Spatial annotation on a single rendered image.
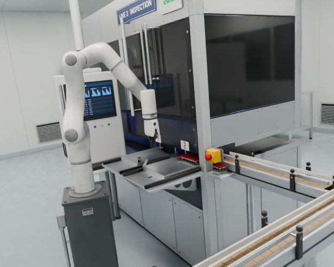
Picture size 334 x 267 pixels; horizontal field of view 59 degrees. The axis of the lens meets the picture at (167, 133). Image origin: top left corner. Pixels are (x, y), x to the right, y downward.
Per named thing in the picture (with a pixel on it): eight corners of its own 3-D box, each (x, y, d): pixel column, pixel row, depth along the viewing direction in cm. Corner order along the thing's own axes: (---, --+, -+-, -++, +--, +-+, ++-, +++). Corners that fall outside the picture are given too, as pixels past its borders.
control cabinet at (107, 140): (120, 151, 277) (108, 67, 260) (128, 156, 260) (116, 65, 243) (65, 164, 253) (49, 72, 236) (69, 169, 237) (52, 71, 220)
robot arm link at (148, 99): (142, 112, 171) (142, 114, 162) (139, 89, 169) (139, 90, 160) (156, 110, 172) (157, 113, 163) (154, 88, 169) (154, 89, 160)
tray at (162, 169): (184, 158, 211) (183, 154, 210) (208, 166, 190) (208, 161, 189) (143, 171, 193) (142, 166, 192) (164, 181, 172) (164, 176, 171)
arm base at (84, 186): (68, 200, 162) (62, 169, 158) (69, 188, 180) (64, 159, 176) (102, 194, 167) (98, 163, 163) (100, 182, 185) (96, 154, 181)
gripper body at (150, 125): (160, 116, 165) (161, 135, 167) (150, 114, 173) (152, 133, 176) (148, 118, 161) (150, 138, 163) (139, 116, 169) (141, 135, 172)
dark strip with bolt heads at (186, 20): (194, 150, 187) (184, 18, 170) (199, 151, 183) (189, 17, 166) (193, 150, 186) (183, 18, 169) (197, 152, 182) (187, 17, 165)
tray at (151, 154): (159, 150, 239) (158, 146, 238) (177, 156, 217) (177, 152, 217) (121, 160, 221) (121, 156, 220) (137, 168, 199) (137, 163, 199)
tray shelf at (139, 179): (156, 151, 243) (156, 149, 243) (213, 171, 186) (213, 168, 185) (102, 166, 218) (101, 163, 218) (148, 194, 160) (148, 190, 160)
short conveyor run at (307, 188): (217, 174, 186) (215, 150, 182) (234, 168, 194) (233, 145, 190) (324, 212, 129) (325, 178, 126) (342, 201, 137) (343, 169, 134)
